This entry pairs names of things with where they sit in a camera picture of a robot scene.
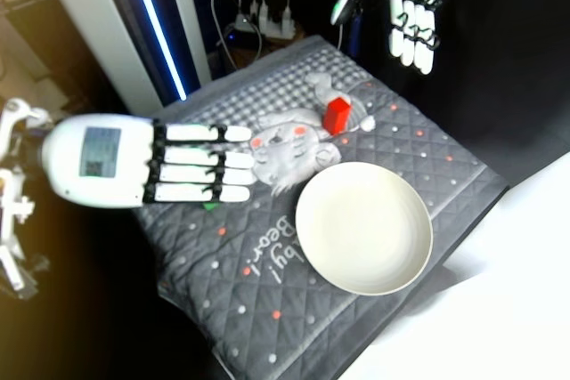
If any blue light strip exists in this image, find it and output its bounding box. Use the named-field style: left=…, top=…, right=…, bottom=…
left=126, top=0, right=188, bottom=102

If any cream round plate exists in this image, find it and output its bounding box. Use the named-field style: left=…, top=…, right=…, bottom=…
left=294, top=160, right=435, bottom=297

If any red block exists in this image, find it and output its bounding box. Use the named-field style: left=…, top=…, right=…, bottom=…
left=322, top=96, right=354, bottom=136

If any narrow white post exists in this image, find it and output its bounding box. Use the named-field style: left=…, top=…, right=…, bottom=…
left=162, top=0, right=213, bottom=85

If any white looped cable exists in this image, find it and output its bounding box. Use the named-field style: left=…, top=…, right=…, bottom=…
left=210, top=0, right=264, bottom=73

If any white power strip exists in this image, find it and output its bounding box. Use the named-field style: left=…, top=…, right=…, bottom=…
left=234, top=13, right=297, bottom=41

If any wide white post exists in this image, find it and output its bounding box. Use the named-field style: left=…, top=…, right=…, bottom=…
left=35, top=0, right=164, bottom=117

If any grey quilt with bear print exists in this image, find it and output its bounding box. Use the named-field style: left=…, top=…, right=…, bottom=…
left=131, top=34, right=511, bottom=380

